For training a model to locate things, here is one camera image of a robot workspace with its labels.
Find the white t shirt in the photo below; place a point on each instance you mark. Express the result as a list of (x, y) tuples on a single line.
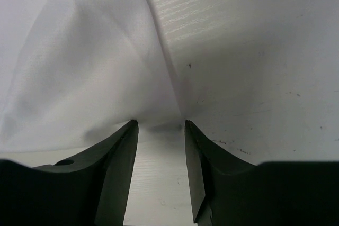
[(73, 69)]

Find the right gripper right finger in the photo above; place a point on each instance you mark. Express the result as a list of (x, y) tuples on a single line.
[(226, 190)]

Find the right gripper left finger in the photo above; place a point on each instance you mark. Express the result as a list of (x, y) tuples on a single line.
[(88, 188)]

